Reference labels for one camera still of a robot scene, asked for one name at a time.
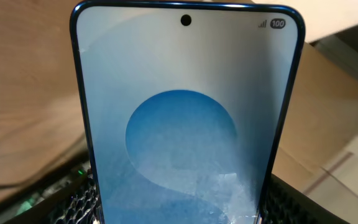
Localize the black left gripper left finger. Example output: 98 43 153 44
4 169 101 224

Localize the blue Galaxy smartphone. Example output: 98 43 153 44
70 1 305 224

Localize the brown cardboard right panel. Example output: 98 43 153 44
273 44 358 192

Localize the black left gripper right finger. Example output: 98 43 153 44
261 175 348 224

